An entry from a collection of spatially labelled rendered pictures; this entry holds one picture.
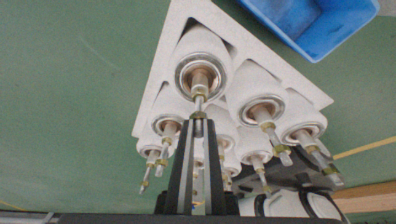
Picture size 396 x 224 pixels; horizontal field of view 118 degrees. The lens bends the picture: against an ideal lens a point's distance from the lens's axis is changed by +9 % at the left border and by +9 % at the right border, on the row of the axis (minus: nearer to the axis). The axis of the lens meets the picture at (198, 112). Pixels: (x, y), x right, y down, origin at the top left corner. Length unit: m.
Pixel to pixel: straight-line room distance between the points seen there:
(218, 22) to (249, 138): 0.26
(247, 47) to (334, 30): 0.24
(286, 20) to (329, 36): 0.11
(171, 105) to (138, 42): 0.28
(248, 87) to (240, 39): 0.08
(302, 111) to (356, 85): 0.46
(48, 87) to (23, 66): 0.08
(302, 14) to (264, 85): 0.30
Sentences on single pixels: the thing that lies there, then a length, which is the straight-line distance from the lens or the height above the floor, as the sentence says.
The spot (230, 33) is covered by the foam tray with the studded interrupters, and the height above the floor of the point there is 0.18.
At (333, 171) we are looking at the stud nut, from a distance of 0.28.
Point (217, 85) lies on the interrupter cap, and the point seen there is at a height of 0.25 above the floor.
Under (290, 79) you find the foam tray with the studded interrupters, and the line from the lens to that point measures 0.31.
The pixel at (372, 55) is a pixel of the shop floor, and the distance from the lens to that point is 0.68.
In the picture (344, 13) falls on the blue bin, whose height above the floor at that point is 0.07.
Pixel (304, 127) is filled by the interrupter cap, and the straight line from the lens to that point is 0.30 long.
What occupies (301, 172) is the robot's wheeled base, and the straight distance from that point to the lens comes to 0.66.
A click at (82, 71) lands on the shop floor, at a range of 0.61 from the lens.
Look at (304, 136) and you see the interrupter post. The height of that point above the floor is 0.26.
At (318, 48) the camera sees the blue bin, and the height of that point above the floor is 0.09.
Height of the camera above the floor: 0.40
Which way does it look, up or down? 48 degrees down
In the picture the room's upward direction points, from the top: 178 degrees counter-clockwise
